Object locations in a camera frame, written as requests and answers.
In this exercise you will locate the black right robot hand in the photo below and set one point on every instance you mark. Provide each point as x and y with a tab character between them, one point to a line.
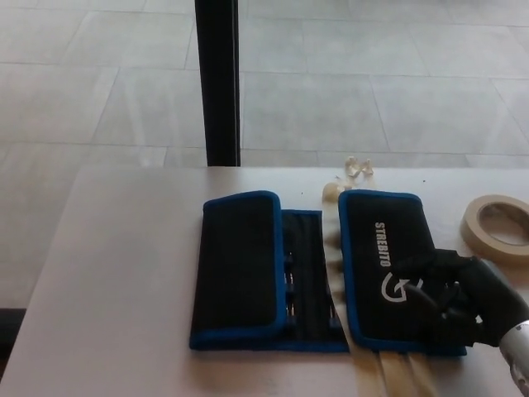
483	297

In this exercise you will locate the black blue-trimmed toolkit pouch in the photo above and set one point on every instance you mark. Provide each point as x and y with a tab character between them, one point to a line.
239	264

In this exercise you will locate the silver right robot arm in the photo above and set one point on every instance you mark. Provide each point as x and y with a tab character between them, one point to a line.
518	360

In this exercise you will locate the beige masking tape roll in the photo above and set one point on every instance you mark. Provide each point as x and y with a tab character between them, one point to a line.
471	225

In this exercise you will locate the black vertical window post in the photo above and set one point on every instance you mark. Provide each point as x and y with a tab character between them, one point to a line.
219	82

